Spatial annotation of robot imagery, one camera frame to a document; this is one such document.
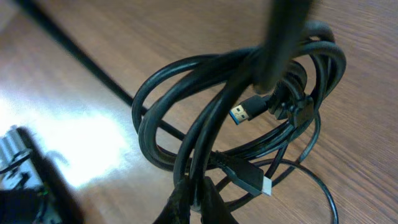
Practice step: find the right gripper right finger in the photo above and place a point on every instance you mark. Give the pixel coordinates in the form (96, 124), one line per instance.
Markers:
(283, 32)

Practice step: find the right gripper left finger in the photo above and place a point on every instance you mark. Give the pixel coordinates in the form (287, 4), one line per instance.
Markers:
(196, 205)

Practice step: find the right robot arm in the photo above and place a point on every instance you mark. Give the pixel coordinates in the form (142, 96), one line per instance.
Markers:
(40, 189)

